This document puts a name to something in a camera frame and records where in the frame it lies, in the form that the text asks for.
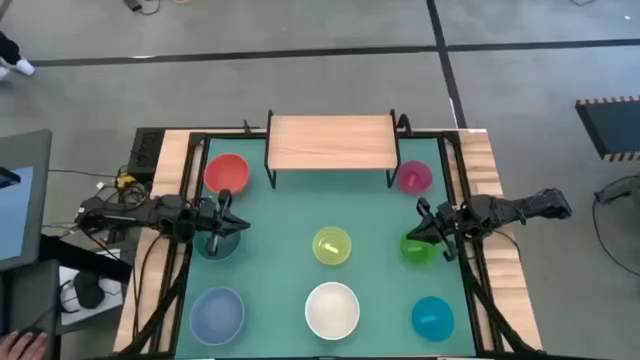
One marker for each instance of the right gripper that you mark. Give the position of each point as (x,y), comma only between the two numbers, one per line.
(440,225)

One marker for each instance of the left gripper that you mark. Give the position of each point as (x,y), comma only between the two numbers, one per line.
(227,224)

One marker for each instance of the dark teal bowl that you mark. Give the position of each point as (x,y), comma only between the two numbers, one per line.
(230,248)

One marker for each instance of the green translucent bowl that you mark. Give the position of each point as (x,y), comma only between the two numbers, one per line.
(417,253)

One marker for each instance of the magenta translucent bowl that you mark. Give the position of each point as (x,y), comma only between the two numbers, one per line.
(422,180)

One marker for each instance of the red bowl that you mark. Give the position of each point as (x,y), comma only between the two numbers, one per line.
(225,170)

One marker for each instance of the cyan translucent bowl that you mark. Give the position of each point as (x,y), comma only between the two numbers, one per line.
(432,318)

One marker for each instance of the yellow translucent bowl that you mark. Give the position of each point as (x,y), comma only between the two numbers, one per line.
(332,250)

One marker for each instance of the white bowl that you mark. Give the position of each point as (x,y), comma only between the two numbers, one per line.
(332,311)

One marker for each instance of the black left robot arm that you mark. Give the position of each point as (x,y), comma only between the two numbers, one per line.
(150,215)

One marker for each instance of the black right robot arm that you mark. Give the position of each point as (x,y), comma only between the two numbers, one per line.
(515,207)

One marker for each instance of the wooden shelf black metal legs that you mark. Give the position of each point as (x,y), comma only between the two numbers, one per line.
(332,142)

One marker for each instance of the green table mat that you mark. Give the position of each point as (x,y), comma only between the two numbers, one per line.
(280,210)

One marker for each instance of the blue-grey bowl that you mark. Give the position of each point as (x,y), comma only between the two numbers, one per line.
(217,316)

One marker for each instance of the yellow connector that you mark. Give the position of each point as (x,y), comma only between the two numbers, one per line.
(126,181)

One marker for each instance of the black perforated box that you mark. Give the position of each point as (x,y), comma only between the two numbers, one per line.
(145,150)

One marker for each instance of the white paper sheet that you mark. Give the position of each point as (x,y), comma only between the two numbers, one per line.
(112,295)

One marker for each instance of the black floor device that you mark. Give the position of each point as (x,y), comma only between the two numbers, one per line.
(617,190)

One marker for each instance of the grey monitor blue screen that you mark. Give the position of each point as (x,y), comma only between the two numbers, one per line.
(20,220)

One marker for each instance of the black side desk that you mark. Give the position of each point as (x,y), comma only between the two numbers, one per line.
(30,295)

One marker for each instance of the small black device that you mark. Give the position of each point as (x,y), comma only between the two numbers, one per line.
(9,176)

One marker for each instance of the person's hand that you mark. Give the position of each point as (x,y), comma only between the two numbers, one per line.
(22,347)

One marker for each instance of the black power adapter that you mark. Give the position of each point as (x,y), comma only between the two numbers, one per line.
(132,4)

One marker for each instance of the person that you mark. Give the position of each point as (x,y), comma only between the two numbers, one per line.
(7,50)

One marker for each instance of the black metal table frame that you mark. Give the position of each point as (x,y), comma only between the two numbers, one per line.
(445,150)

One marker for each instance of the black frame bracket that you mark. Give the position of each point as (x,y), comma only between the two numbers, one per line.
(404,124)
(247,126)

